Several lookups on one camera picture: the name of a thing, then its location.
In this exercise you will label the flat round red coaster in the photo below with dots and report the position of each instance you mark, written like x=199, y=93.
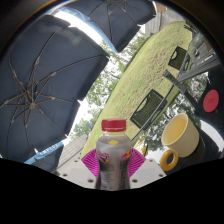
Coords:
x=211, y=101

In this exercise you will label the black mesh-back chair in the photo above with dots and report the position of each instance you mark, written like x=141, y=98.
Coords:
x=177, y=57
x=148, y=109

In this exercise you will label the large navy patio umbrella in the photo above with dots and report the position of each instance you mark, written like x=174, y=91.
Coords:
x=43, y=86

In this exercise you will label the clear red-capped drink bottle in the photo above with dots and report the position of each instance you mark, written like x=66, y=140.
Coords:
x=113, y=156

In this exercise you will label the navy umbrella with blue rim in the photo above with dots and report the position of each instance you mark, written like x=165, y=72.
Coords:
x=46, y=155

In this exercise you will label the yellow snack packet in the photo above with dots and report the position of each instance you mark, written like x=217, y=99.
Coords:
x=141, y=145

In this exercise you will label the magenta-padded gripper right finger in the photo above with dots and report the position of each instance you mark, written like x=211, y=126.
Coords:
x=148, y=171

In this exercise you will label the navy umbrella with light-blue flap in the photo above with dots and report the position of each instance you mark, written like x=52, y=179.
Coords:
x=123, y=20

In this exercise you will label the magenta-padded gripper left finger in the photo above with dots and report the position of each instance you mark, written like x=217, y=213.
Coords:
x=75, y=173

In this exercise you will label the grey wooden building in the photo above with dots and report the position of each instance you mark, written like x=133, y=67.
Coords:
x=165, y=20
x=71, y=151

